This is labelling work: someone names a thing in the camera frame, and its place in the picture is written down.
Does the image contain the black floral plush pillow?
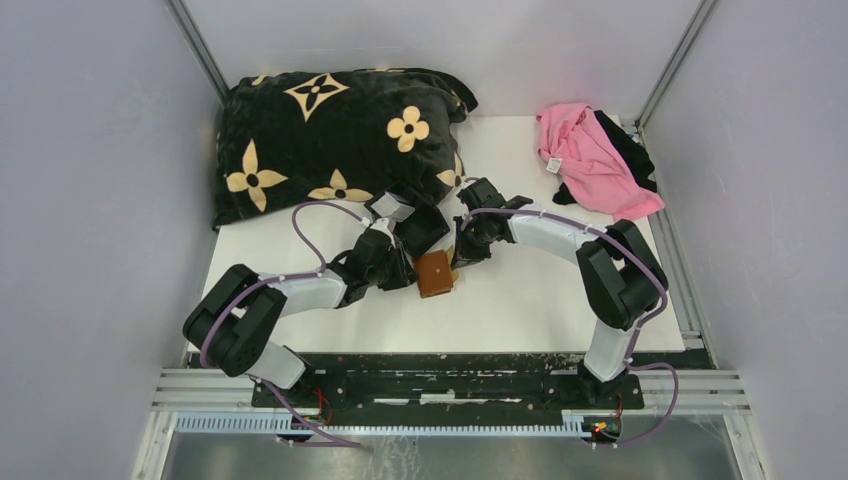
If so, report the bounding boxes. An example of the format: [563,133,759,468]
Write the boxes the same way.
[212,68,478,227]

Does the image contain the brown leather card holder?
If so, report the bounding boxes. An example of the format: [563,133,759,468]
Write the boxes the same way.
[413,248,459,299]

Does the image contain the pink cloth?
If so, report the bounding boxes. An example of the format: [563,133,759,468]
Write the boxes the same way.
[536,103,665,221]

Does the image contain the white card stack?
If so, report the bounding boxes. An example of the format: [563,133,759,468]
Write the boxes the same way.
[366,192,415,223]

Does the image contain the white slotted cable duct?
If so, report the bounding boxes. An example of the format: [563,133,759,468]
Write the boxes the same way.
[174,412,590,439]

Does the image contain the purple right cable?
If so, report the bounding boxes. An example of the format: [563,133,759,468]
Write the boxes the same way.
[453,175,680,449]

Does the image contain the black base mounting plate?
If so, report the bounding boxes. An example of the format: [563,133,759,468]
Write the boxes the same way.
[251,352,649,427]

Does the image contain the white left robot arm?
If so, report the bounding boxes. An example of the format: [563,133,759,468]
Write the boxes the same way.
[182,227,418,407]

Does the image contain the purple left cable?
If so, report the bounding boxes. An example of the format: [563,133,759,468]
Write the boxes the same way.
[198,200,366,452]

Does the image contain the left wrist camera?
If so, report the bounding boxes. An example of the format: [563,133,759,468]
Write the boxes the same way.
[360,217,394,242]

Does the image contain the purple cable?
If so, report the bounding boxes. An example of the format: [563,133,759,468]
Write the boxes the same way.
[198,200,366,452]
[453,175,680,449]

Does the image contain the black cloth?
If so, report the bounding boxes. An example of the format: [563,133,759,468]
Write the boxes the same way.
[552,109,657,214]

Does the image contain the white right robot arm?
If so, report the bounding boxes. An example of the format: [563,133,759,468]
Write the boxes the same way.
[451,178,668,408]

